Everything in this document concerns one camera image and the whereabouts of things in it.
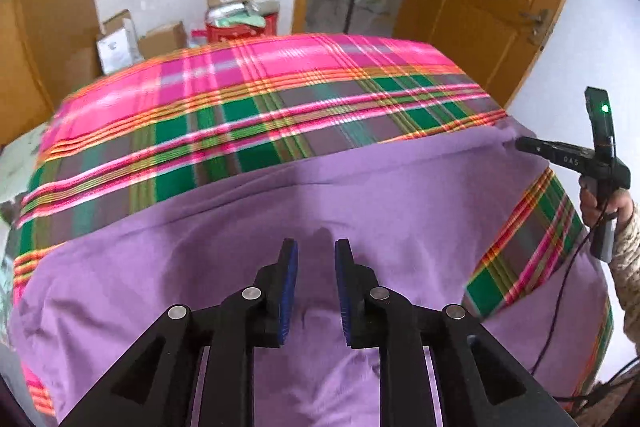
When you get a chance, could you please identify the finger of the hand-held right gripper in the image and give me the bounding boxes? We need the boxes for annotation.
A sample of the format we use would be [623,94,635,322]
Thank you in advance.
[514,135,556,158]

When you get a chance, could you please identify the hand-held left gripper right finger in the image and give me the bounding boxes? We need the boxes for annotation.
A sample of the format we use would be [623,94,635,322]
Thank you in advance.
[334,238,576,427]

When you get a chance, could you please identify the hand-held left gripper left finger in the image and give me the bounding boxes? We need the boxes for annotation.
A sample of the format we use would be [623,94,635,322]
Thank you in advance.
[60,237,300,427]

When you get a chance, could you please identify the purple fleece cloth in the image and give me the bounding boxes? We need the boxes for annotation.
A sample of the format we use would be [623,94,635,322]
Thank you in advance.
[10,114,609,427]

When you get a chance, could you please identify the person's right forearm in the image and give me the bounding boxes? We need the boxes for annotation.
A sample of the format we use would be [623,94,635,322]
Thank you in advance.
[606,202,640,354]

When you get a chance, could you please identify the person's right hand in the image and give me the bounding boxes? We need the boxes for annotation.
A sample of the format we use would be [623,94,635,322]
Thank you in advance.
[579,184,634,234]

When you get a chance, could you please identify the pink green plaid bedspread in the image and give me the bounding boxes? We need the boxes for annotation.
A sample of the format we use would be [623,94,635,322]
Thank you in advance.
[12,33,614,419]

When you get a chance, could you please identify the red plastic crate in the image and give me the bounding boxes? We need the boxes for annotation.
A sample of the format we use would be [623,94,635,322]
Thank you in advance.
[204,13,279,44]

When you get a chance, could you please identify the plain brown cardboard box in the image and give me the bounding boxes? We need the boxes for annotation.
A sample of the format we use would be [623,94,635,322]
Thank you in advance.
[138,20,189,60]

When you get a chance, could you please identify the small white box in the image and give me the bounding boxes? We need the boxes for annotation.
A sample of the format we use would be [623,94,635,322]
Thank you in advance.
[96,10,144,76]

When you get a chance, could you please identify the metal door handle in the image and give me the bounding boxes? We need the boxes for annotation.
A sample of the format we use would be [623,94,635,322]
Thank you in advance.
[519,9,554,46]

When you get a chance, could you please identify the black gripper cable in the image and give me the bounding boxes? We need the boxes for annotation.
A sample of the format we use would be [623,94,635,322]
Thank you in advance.
[529,207,640,410]

